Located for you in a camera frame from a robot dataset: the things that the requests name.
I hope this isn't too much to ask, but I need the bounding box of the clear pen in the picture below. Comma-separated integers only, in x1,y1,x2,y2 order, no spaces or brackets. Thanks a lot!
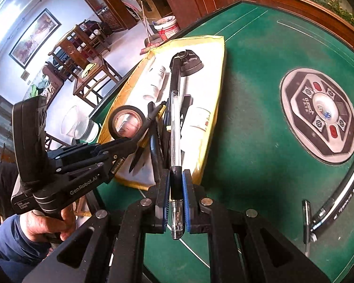
169,90,185,241

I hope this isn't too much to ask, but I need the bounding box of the person's dark clothing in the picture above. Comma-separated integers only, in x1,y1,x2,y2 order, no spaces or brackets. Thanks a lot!
0,162,20,221

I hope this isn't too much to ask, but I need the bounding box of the black suction cup mount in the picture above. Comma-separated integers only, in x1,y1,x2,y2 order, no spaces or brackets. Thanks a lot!
179,50,205,78

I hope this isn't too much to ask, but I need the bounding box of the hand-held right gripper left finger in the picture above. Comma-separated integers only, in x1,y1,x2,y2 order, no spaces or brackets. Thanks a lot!
24,168,172,283

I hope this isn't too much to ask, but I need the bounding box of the white bottle red label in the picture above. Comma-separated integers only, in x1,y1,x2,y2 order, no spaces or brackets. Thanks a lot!
181,107,212,142

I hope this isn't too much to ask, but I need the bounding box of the person's left hand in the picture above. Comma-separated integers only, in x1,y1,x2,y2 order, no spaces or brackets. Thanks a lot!
20,203,77,244

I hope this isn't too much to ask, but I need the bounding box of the wooden chair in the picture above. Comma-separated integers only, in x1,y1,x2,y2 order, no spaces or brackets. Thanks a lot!
73,56,123,108
48,21,111,74

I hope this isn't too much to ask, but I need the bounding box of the framed wall painting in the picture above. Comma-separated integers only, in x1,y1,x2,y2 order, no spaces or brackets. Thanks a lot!
8,8,62,68

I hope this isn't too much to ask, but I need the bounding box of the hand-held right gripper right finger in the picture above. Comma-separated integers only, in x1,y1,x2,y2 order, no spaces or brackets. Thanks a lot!
181,169,331,283

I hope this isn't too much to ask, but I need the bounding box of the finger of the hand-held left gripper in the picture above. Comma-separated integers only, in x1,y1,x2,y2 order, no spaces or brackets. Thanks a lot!
55,146,147,204
47,104,166,167

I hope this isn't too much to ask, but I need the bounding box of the person's left forearm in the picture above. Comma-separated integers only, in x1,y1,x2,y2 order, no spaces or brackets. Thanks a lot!
0,214,52,283

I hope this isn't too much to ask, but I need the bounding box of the wooden side cabinet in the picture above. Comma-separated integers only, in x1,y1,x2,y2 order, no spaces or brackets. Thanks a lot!
143,0,233,28

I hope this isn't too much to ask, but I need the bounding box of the white bucket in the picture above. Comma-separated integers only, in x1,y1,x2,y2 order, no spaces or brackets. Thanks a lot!
153,16,181,41

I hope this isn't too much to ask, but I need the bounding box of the black tape roll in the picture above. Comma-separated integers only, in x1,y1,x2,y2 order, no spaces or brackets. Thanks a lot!
109,105,146,140

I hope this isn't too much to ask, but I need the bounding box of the broom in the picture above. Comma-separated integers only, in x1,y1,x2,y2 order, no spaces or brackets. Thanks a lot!
139,1,158,55

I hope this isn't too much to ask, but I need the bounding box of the tall wooden cabinet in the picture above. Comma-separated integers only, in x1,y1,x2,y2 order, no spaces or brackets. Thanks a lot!
72,0,138,33

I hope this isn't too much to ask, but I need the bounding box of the short black pen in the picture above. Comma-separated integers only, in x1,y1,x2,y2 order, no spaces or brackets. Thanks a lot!
302,200,312,245

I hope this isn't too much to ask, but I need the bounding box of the black pen white print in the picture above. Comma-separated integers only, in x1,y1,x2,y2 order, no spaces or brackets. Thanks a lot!
314,180,354,234

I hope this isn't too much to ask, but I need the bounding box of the mahjong table control panel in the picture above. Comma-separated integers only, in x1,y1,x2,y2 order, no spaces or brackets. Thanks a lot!
280,68,354,166

